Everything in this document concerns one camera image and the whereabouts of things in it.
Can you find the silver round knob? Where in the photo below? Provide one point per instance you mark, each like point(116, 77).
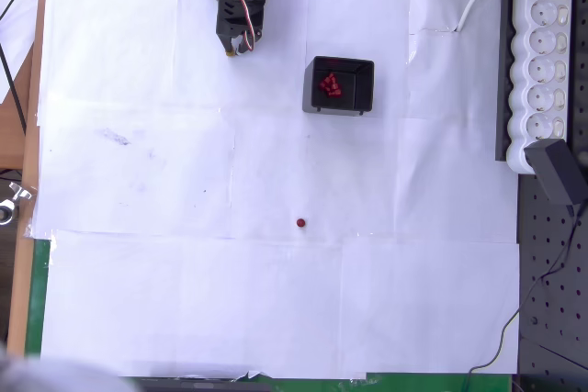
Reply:
point(4, 214)

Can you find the black plastic tray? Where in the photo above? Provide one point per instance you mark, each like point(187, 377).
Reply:
point(363, 89)

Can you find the dark shelf rail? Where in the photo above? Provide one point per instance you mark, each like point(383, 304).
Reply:
point(504, 66)

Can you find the black power adapter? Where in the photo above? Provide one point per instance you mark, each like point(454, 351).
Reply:
point(556, 167)

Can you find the blurred grey object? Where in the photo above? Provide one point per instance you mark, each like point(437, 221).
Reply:
point(37, 373)

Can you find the white power strip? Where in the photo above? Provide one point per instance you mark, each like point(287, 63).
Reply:
point(542, 66)

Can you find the green cutting mat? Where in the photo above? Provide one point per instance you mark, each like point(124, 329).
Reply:
point(37, 295)

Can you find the silver wing-nut clamp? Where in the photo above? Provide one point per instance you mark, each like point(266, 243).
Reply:
point(20, 192)

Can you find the black pegboard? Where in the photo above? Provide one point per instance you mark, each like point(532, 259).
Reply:
point(551, 318)

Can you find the white paper table cover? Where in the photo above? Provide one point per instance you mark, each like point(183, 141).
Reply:
point(184, 272)

